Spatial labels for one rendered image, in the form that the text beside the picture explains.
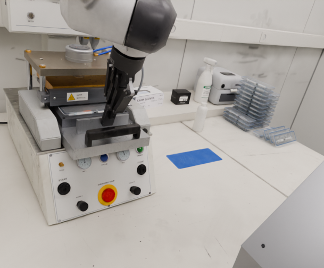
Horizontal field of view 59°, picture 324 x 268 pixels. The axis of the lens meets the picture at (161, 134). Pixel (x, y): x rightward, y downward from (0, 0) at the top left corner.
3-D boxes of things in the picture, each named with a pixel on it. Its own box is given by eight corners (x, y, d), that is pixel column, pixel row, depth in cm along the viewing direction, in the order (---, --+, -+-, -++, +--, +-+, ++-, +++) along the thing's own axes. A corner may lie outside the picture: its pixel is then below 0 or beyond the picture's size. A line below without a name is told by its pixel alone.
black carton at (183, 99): (169, 100, 160) (172, 89, 157) (183, 100, 164) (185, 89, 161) (175, 105, 155) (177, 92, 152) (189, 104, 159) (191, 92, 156)
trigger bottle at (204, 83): (190, 99, 167) (200, 57, 156) (199, 98, 173) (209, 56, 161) (201, 105, 162) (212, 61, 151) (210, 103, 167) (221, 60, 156)
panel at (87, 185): (56, 223, 75) (47, 153, 73) (151, 193, 92) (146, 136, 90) (58, 225, 73) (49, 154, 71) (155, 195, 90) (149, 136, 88)
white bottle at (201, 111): (200, 133, 140) (207, 106, 133) (190, 130, 141) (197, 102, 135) (203, 130, 144) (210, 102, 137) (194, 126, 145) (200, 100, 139)
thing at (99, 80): (36, 80, 90) (35, 49, 86) (101, 78, 103) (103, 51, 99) (52, 100, 79) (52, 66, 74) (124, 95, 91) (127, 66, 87)
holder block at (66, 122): (44, 103, 87) (44, 95, 86) (105, 99, 99) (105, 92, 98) (61, 128, 76) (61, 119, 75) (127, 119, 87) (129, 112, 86)
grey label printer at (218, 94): (191, 91, 182) (197, 64, 174) (215, 90, 192) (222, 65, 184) (215, 106, 164) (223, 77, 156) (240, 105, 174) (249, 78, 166)
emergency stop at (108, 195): (101, 202, 82) (99, 189, 82) (113, 199, 85) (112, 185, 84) (103, 204, 81) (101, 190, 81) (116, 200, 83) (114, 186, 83)
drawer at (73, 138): (40, 113, 90) (39, 89, 86) (104, 107, 102) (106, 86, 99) (72, 163, 69) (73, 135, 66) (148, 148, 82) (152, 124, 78)
